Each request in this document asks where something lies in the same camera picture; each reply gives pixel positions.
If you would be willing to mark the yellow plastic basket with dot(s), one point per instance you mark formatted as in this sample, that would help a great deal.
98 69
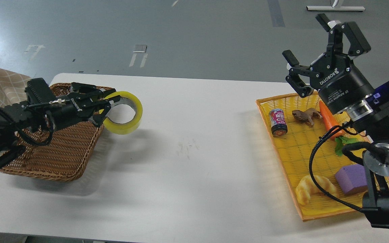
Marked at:
294 148

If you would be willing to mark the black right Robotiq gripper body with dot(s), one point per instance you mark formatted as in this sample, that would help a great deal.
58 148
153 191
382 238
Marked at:
339 84

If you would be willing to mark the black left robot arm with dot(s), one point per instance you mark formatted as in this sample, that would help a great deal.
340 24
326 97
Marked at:
43 113

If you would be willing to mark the toy croissant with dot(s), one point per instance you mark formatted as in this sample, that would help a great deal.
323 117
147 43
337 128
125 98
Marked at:
306 188

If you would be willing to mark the brown toy animal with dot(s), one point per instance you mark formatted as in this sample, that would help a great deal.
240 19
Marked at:
306 116

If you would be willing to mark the brown wicker basket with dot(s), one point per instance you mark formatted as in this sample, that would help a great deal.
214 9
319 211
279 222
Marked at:
66 156

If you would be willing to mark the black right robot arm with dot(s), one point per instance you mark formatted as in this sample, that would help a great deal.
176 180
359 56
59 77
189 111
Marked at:
370 115

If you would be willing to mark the purple foam block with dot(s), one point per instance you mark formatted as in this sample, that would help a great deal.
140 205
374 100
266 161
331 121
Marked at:
352 179

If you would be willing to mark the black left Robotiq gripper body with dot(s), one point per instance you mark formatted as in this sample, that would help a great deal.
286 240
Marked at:
79 108

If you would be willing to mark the orange toy carrot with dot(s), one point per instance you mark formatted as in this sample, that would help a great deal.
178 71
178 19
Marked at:
329 122

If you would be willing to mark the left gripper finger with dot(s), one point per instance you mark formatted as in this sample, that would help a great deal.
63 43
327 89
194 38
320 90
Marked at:
80 91
101 108

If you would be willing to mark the small red drink can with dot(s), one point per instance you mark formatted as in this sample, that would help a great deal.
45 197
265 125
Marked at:
278 122

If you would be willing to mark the white stand base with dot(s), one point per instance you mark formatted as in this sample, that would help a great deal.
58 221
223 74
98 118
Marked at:
336 5

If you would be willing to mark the yellow tape roll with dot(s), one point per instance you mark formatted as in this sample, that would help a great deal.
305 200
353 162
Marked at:
124 98

